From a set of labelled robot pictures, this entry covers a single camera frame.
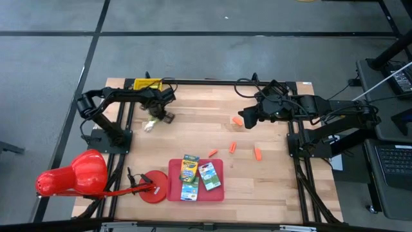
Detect black laptop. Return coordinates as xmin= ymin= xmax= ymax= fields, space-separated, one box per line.
xmin=375 ymin=144 xmax=412 ymax=191

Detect yellow washable Crayola crayon box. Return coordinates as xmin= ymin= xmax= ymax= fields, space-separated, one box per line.
xmin=179 ymin=154 xmax=200 ymax=184

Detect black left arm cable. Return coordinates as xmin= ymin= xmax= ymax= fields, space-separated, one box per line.
xmin=141 ymin=76 xmax=178 ymax=95

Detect black device with label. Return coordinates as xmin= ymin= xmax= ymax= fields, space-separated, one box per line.
xmin=381 ymin=63 xmax=412 ymax=96

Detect white paper sheet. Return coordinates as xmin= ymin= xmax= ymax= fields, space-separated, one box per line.
xmin=330 ymin=154 xmax=344 ymax=171

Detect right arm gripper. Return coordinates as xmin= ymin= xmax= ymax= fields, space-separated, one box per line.
xmin=238 ymin=90 xmax=292 ymax=131

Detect dark furniture leg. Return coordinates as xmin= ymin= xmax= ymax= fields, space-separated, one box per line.
xmin=0 ymin=140 xmax=25 ymax=156

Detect black lamp cable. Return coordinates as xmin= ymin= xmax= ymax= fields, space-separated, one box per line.
xmin=127 ymin=166 xmax=154 ymax=195

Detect red desk lamp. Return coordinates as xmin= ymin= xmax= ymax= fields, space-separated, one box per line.
xmin=34 ymin=148 xmax=169 ymax=205

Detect gray side desk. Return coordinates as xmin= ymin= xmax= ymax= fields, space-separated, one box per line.
xmin=355 ymin=57 xmax=412 ymax=142

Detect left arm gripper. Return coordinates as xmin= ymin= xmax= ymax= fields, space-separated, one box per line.
xmin=144 ymin=88 xmax=178 ymax=125

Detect yellow plastic bin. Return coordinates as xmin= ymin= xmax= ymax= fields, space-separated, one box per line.
xmin=133 ymin=78 xmax=164 ymax=92

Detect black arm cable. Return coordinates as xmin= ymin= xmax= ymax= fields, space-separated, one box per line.
xmin=141 ymin=76 xmax=178 ymax=95
xmin=234 ymin=77 xmax=268 ymax=99

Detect black diagonal post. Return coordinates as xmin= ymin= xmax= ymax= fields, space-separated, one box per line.
xmin=366 ymin=30 xmax=412 ymax=72

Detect green yellow Crayola crayon box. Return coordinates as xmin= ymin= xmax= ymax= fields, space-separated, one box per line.
xmin=180 ymin=177 xmax=200 ymax=202

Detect red plastic tray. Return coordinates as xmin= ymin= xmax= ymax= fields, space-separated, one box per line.
xmin=167 ymin=158 xmax=225 ymax=202

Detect yellow-handled pliers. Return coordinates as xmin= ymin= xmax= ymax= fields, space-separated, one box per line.
xmin=143 ymin=116 xmax=162 ymax=133

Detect silver metal bracket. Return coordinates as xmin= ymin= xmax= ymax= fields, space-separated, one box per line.
xmin=100 ymin=221 xmax=138 ymax=232
xmin=279 ymin=224 xmax=318 ymax=232

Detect white cable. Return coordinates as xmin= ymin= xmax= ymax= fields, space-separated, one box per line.
xmin=351 ymin=61 xmax=412 ymax=102

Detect black crossbar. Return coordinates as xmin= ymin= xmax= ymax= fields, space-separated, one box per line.
xmin=0 ymin=216 xmax=412 ymax=232

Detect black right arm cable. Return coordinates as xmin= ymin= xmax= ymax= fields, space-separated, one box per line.
xmin=234 ymin=77 xmax=268 ymax=99

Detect green white card box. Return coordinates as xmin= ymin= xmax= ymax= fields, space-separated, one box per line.
xmin=198 ymin=162 xmax=222 ymax=191

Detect black aluminium table frame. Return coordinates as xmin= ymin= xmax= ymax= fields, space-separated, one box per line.
xmin=77 ymin=77 xmax=344 ymax=226

